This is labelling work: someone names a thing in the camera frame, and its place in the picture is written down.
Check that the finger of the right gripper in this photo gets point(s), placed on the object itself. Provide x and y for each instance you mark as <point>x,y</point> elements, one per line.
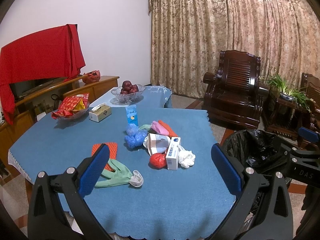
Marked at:
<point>309,135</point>

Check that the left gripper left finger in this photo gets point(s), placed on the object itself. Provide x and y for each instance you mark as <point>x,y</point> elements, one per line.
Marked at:
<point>46,217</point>

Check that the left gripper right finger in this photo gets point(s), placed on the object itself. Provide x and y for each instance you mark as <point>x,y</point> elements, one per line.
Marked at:
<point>262,209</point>

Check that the green rubber glove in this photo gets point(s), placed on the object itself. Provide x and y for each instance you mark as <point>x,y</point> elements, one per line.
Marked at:
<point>120,175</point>

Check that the blue plastic bag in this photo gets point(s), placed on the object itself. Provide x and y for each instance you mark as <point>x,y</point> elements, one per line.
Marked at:
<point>135,136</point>

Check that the red plastic bag ball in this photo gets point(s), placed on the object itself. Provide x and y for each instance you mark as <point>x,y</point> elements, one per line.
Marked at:
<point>158,160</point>

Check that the white grey plastic pouch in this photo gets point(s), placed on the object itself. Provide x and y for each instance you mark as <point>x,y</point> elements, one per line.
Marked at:
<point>156,143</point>

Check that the pink sponge pouch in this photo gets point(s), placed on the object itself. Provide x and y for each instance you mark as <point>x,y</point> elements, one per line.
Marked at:
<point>159,129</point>

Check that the white blue medicine box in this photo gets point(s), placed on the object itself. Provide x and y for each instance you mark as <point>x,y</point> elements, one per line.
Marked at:
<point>172,153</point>

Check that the white tissue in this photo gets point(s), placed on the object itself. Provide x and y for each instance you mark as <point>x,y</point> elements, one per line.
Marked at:
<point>185,158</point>

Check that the orange foam net sleeve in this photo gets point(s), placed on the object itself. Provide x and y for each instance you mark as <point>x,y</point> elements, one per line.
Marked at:
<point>168,128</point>

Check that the black lined trash bin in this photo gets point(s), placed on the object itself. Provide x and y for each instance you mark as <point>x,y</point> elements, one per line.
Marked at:
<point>264,152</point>

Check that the dark wooden side table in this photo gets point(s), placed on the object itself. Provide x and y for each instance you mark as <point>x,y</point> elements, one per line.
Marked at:
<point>284,117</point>

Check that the potted green plant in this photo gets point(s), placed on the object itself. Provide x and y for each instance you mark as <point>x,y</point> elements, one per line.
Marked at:
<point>288,91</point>

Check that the dark wooden armchair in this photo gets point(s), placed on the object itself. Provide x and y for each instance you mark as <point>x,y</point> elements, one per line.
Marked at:
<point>310,86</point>
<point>235,96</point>

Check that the white face mask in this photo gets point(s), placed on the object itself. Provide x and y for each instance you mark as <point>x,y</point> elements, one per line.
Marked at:
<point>136,179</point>

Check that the glass snack dish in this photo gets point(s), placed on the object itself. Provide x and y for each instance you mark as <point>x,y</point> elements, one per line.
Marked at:
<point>70,109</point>

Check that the tissue box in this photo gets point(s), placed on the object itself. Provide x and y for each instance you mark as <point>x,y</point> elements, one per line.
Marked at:
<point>100,112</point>

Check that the red snack packets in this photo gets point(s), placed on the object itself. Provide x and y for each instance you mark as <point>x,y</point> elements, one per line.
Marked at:
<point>76,98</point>

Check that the wooden tv cabinet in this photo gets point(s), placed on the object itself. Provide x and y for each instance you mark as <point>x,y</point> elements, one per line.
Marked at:
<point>25,115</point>

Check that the blue tall carton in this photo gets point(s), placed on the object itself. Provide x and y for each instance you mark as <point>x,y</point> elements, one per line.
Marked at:
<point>131,114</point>

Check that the glass fruit bowl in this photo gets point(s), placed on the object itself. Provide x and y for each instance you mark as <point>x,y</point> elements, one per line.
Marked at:
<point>128,97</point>

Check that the red ornament on cabinet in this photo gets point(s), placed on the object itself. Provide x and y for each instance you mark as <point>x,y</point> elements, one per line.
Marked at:
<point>91,77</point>

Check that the red apples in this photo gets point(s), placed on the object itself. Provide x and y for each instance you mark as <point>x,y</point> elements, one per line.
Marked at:
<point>128,88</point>

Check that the light blue far tablecloth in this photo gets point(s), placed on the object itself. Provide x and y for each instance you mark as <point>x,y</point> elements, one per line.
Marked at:
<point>152,97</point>

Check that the red cloth cover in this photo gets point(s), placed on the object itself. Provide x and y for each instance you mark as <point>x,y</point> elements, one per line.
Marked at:
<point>46,54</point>

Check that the patterned beige curtain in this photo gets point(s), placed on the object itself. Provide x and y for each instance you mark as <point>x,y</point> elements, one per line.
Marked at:
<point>188,35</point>

